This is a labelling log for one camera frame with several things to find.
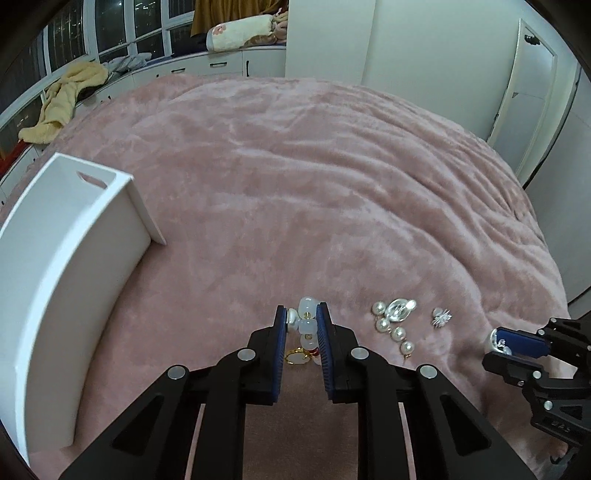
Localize brown curtain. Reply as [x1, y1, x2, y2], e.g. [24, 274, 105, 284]
[191, 0, 283, 36]

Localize white wooden storage box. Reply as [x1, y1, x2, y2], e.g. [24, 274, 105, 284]
[0, 152, 167, 467]

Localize grey cloth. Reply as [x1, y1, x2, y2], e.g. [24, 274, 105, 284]
[98, 54, 152, 75]

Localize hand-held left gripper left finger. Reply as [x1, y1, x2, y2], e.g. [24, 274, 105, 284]
[58, 305, 290, 480]

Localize floral cream pillow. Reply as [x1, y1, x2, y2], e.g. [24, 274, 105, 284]
[206, 13, 288, 49]

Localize white wardrobe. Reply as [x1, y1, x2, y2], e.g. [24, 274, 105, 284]
[284, 0, 376, 86]

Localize window with white frames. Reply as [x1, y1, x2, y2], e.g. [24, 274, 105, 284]
[0, 0, 197, 155]

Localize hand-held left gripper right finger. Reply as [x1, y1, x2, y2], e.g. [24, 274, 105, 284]
[316, 302, 539, 480]

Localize pink fluffy blanket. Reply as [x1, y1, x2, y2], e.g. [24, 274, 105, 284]
[0, 74, 571, 480]

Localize yellow towel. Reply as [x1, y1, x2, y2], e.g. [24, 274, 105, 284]
[18, 61, 110, 144]

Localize small silver earring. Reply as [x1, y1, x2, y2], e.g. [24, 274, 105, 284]
[485, 332, 512, 356]

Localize white bead bracelet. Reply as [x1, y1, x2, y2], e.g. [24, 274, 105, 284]
[286, 296, 322, 366]

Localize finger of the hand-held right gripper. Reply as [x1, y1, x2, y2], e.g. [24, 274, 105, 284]
[493, 316, 591, 370]
[482, 352, 591, 407]

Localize pearl and silver drop earring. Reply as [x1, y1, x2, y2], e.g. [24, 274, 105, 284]
[372, 298, 419, 359]

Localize white low cabinet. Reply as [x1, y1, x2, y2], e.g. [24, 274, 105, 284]
[0, 44, 288, 204]

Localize white door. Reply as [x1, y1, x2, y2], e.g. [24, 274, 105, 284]
[486, 18, 571, 189]

